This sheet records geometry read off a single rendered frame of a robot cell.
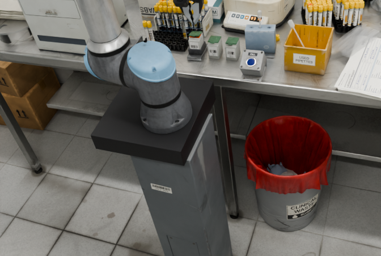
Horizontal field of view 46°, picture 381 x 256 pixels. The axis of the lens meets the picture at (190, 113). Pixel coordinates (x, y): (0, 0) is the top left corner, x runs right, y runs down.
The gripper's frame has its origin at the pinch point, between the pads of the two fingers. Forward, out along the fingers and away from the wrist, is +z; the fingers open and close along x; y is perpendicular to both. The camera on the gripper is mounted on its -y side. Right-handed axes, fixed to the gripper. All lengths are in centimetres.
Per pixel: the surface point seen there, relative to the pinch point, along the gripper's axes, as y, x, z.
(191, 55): -3.1, 1.4, 11.8
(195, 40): -1.9, -0.5, 6.2
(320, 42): 6.3, -42.3, 9.4
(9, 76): 25, 126, 58
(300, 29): 6.8, -35.5, 5.0
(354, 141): 25, -58, 74
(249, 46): 1.6, -18.8, 9.7
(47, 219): -31, 83, 101
